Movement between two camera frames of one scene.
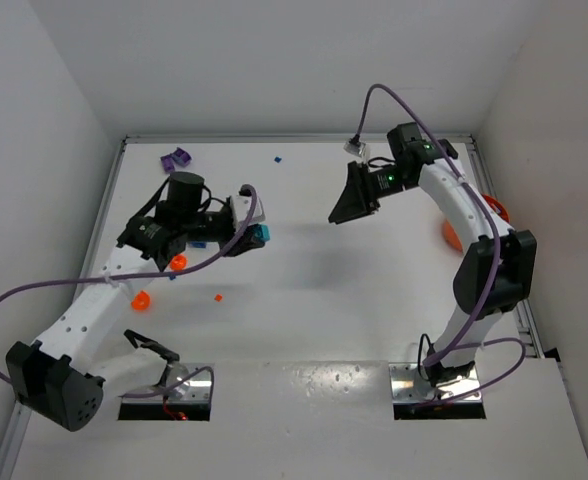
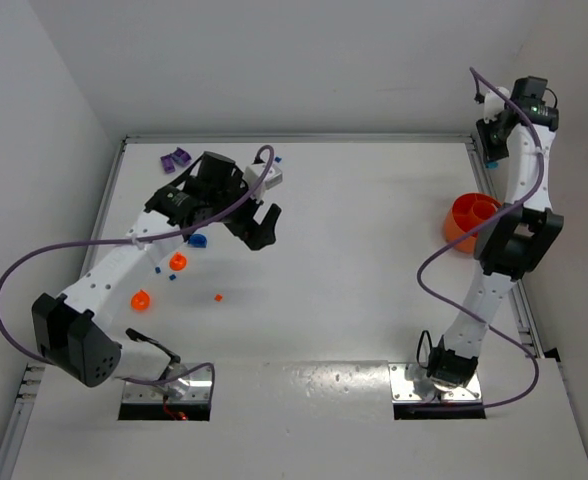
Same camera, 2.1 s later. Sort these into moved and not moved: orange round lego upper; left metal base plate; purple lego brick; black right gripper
Moved: black right gripper
Not moved: orange round lego upper; left metal base plate; purple lego brick
